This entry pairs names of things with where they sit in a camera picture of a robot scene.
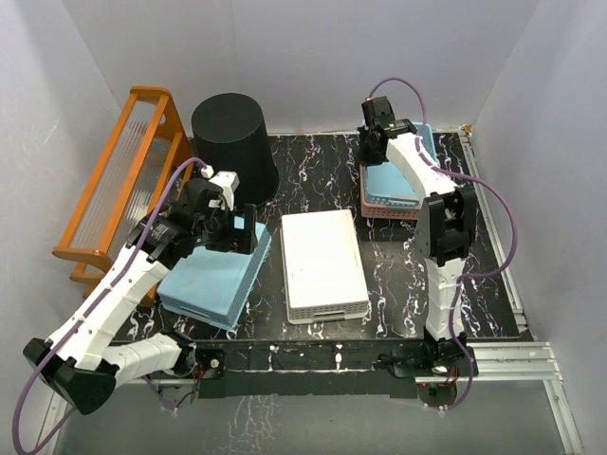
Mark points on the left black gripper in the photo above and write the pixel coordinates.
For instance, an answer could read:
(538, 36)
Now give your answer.
(237, 240)

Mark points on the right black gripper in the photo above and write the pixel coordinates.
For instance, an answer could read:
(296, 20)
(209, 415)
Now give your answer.
(365, 158)

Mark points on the dark blue perforated basket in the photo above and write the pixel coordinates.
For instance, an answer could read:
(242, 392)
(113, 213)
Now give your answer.
(385, 184)

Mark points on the light blue perforated basket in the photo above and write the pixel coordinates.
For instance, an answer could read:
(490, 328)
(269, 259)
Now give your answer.
(214, 286)

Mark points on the white perforated basket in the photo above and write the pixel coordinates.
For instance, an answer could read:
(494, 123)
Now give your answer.
(323, 272)

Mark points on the large black plastic bucket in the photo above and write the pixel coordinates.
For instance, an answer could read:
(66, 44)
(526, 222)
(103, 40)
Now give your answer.
(230, 134)

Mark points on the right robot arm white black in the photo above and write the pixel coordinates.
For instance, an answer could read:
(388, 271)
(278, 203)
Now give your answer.
(445, 228)

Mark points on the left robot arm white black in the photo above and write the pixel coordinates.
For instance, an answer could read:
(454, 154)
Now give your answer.
(79, 361)

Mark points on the pink perforated basket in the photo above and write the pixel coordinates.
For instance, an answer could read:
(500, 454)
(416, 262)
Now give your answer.
(371, 210)

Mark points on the orange wooden rack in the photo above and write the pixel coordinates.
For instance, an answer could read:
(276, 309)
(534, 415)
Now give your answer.
(145, 147)

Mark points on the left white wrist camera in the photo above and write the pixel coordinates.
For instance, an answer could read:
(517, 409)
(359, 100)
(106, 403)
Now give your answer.
(228, 181)

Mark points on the black front mounting rail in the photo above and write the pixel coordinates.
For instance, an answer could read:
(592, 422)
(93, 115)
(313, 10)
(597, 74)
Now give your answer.
(311, 367)

